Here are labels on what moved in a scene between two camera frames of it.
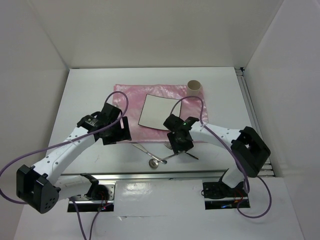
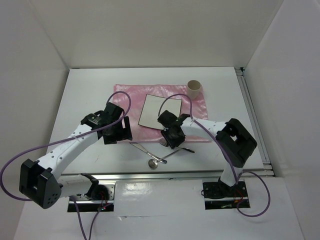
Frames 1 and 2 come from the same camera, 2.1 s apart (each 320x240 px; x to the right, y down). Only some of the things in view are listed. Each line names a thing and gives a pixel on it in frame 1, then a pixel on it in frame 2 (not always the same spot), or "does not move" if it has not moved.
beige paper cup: (194, 88) does not move
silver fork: (168, 145) to (163, 142)
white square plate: (156, 109) does not move
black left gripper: (111, 140) does not move
